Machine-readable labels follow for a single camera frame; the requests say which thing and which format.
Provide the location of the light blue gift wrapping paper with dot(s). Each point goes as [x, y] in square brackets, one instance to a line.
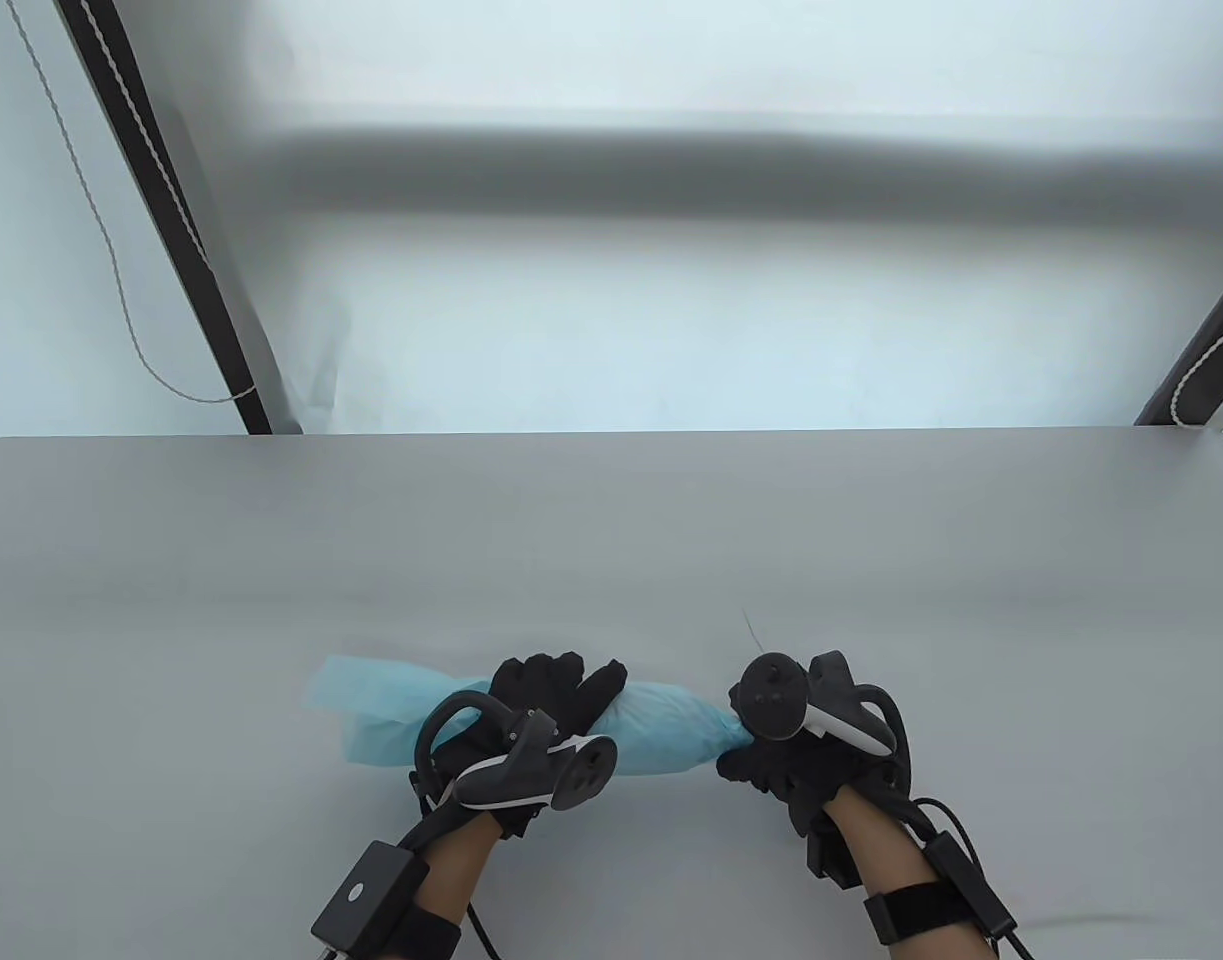
[661, 730]

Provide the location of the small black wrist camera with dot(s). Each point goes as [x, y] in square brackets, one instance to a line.
[831, 850]

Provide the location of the person's left hand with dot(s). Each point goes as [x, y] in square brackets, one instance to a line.
[546, 690]

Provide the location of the person's right forearm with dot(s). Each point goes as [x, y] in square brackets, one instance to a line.
[876, 850]

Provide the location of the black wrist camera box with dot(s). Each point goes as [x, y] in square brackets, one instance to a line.
[366, 895]
[966, 880]

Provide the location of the person's left forearm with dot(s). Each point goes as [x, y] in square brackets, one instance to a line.
[471, 860]

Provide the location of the black and white controller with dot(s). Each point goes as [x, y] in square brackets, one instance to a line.
[571, 775]
[771, 695]

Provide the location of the person's right hand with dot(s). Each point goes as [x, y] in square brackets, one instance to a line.
[811, 775]

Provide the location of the black metal pole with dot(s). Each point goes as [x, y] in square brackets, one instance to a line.
[1211, 380]
[209, 330]

